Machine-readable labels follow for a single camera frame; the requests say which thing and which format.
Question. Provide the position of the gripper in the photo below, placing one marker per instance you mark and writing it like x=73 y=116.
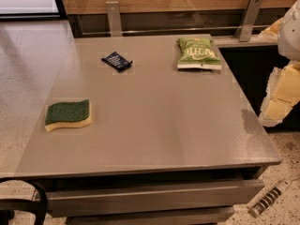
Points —
x=291 y=37

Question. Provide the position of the dark blue snack bar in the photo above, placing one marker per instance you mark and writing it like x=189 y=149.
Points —
x=116 y=61

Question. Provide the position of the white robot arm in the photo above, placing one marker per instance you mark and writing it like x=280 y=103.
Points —
x=286 y=31

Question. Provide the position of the green chip bag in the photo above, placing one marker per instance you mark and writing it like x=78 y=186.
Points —
x=197 y=52

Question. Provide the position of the grey table drawer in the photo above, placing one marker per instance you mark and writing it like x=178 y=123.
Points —
x=151 y=198

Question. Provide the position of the white power strip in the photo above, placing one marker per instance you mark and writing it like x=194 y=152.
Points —
x=270 y=197

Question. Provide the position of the green yellow sponge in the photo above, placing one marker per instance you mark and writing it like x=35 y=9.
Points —
x=74 y=114

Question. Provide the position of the black chair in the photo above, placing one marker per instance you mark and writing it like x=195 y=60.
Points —
x=37 y=208

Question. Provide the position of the metal rail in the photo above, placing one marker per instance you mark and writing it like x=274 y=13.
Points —
x=214 y=31

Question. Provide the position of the right metal bracket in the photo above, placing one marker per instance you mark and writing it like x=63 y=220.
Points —
x=244 y=30

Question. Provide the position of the metal bracket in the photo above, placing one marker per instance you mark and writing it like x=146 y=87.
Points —
x=244 y=30
x=114 y=18

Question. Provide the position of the left metal bracket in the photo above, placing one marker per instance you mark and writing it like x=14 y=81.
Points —
x=114 y=18

